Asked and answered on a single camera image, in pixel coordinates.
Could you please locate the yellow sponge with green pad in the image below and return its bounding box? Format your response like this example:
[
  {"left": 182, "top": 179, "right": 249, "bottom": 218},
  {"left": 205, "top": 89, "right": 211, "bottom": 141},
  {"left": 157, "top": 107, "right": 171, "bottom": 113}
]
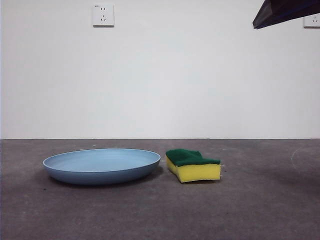
[{"left": 165, "top": 148, "right": 222, "bottom": 184}]

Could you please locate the blue round plate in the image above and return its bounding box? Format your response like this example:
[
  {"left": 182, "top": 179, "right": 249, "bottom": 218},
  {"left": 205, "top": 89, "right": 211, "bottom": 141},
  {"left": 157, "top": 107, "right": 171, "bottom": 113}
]
[{"left": 42, "top": 148, "right": 162, "bottom": 186}]

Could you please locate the white wall socket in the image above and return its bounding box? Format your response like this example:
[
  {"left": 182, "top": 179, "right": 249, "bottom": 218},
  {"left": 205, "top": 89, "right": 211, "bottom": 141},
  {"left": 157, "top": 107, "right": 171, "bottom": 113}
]
[
  {"left": 92, "top": 3, "right": 115, "bottom": 28},
  {"left": 303, "top": 12, "right": 320, "bottom": 28}
]

